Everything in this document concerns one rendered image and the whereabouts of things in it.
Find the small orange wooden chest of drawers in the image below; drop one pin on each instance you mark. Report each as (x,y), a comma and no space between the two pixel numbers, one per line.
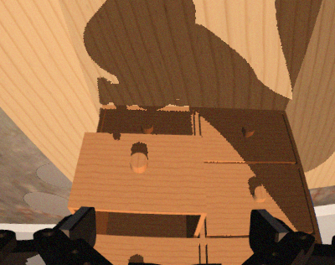
(201,240)

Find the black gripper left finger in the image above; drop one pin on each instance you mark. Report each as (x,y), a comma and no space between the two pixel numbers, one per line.
(42,250)

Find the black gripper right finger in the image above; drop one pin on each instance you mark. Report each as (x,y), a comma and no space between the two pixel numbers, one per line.
(267,231)

